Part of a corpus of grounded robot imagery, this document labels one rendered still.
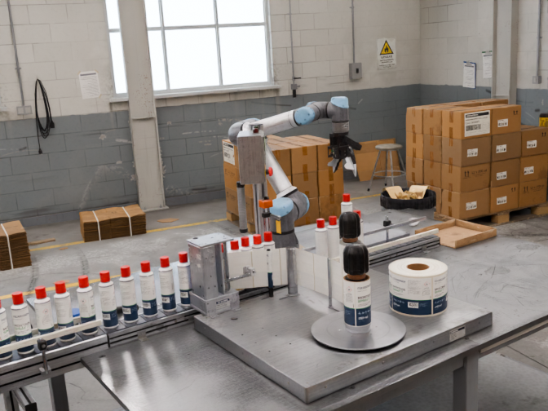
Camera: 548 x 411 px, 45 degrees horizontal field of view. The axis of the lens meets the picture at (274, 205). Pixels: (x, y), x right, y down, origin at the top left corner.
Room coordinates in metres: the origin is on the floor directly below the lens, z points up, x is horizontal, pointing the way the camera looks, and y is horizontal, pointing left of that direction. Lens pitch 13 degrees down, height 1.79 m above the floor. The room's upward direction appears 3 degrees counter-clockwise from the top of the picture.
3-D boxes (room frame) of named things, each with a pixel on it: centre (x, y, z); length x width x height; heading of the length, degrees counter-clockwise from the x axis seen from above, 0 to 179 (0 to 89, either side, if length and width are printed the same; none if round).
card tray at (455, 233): (3.13, -0.89, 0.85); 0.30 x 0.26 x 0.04; 124
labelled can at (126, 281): (2.19, 0.53, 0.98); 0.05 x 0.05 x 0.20
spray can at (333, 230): (2.70, -0.25, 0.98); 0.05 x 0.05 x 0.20
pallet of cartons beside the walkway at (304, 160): (6.55, -0.09, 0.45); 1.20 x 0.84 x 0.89; 24
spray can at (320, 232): (2.67, -0.19, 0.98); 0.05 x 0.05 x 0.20
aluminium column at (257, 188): (2.68, 0.05, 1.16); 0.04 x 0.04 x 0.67; 34
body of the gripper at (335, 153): (2.92, -0.31, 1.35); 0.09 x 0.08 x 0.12; 124
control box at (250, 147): (2.59, 0.07, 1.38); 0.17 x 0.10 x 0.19; 179
